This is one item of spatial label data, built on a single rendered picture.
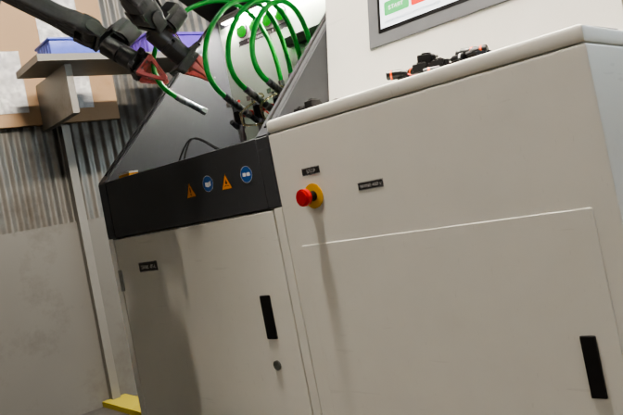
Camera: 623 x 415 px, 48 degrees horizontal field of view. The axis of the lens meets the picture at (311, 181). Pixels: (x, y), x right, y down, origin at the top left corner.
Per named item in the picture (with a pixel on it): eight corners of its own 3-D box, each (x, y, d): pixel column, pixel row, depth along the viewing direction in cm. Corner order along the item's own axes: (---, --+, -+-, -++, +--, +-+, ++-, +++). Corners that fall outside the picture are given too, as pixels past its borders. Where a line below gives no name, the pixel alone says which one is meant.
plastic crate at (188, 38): (188, 64, 367) (184, 44, 368) (209, 52, 350) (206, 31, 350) (129, 66, 346) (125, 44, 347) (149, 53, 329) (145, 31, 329)
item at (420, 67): (380, 90, 139) (375, 63, 139) (409, 90, 147) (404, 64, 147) (482, 58, 123) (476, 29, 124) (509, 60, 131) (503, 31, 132)
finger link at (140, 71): (175, 76, 198) (147, 59, 199) (171, 66, 191) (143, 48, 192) (161, 94, 197) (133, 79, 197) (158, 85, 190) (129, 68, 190)
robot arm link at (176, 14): (126, 13, 180) (150, 17, 175) (151, -18, 184) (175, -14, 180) (147, 46, 189) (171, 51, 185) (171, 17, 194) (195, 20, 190)
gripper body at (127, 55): (151, 65, 200) (130, 52, 201) (146, 49, 190) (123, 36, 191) (138, 82, 199) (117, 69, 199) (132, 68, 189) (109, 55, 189)
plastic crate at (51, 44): (96, 67, 334) (93, 47, 334) (112, 56, 319) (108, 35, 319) (37, 69, 316) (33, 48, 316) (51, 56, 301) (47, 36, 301)
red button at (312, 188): (294, 212, 144) (289, 187, 144) (307, 209, 147) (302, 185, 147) (312, 208, 140) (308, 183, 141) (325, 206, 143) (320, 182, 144)
